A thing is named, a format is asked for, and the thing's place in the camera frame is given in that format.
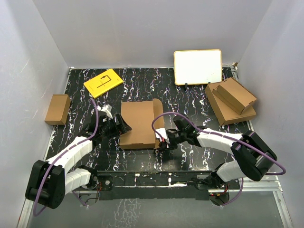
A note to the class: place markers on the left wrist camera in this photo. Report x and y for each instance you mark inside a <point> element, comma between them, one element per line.
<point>106,109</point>

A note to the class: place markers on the cardboard box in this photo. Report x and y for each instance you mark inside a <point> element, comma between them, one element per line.
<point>234,95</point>
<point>223,112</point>
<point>58,110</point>
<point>139,116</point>

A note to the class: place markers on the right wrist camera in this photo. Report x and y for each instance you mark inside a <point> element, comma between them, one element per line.
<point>161,135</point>

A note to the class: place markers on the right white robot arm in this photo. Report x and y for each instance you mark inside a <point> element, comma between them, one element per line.
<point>253,157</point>

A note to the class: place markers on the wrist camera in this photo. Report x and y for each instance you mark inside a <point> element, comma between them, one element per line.
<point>106,109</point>
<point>161,135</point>

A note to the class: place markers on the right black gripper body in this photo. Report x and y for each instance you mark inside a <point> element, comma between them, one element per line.
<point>174,138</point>

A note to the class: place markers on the white board yellow frame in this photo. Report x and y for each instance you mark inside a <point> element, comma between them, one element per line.
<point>197,67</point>

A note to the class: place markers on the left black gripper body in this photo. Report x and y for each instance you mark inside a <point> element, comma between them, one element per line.
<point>110,129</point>

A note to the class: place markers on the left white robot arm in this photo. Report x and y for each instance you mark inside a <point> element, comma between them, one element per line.
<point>52,179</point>

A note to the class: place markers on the yellow pad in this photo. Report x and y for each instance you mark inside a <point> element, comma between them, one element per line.
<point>103,83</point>

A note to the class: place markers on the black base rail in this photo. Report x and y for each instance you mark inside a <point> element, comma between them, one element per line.
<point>113,185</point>

